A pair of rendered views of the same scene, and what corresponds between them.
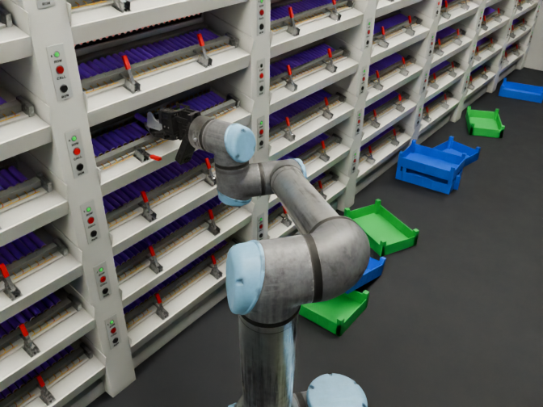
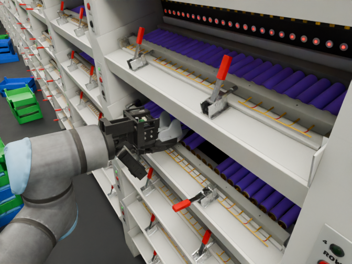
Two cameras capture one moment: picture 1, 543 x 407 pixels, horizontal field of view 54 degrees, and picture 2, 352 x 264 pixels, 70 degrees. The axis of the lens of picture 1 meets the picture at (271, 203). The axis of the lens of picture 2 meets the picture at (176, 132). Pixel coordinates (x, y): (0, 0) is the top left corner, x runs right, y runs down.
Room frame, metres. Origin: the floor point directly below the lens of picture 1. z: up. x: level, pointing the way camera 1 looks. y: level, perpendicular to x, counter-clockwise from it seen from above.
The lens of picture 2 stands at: (1.59, -0.16, 1.15)
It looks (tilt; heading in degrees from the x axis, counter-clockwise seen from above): 32 degrees down; 108
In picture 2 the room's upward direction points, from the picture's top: straight up
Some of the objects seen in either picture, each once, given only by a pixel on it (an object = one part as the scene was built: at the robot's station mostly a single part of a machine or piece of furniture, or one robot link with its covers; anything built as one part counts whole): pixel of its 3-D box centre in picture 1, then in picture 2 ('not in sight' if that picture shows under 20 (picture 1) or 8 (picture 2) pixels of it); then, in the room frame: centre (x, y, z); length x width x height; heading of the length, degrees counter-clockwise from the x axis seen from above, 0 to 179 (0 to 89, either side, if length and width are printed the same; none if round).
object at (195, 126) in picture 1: (204, 133); (91, 146); (1.30, 0.18, 0.85); 0.10 x 0.05 x 0.09; 142
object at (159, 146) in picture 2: not in sight; (158, 142); (1.41, 0.28, 0.82); 0.09 x 0.05 x 0.02; 48
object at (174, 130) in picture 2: not in sight; (175, 129); (1.43, 0.32, 0.84); 0.09 x 0.03 x 0.06; 48
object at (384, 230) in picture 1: (379, 226); not in sight; (2.04, -0.50, 0.04); 0.30 x 0.20 x 0.08; 28
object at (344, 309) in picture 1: (322, 296); not in sight; (1.56, -0.20, 0.04); 0.30 x 0.20 x 0.08; 52
